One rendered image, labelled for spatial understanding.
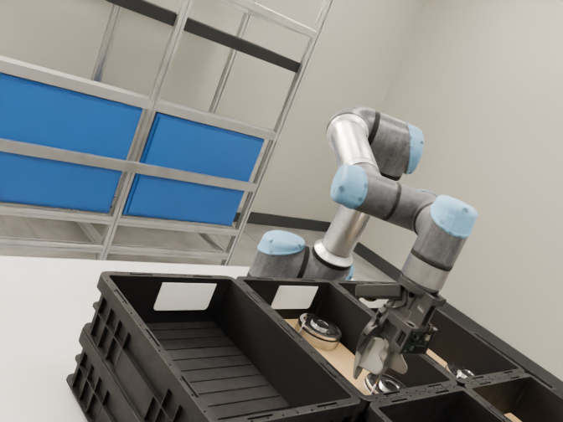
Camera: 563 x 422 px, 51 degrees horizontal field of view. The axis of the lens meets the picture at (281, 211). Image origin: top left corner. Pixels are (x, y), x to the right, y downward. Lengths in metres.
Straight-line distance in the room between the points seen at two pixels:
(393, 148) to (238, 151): 1.97
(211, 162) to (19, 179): 0.99
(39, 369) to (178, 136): 2.04
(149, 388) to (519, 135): 3.98
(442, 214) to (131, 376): 0.56
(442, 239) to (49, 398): 0.72
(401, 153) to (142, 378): 0.81
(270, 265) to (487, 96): 3.46
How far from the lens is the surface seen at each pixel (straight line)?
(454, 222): 0.99
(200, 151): 3.16
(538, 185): 4.50
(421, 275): 1.01
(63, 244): 3.05
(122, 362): 0.99
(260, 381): 1.12
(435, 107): 5.01
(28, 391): 1.14
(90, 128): 2.85
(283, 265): 1.57
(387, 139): 1.41
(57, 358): 1.23
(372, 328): 1.06
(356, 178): 1.04
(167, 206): 3.20
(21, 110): 2.73
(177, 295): 1.15
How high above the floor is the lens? 1.39
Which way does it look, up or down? 14 degrees down
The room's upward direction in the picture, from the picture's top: 22 degrees clockwise
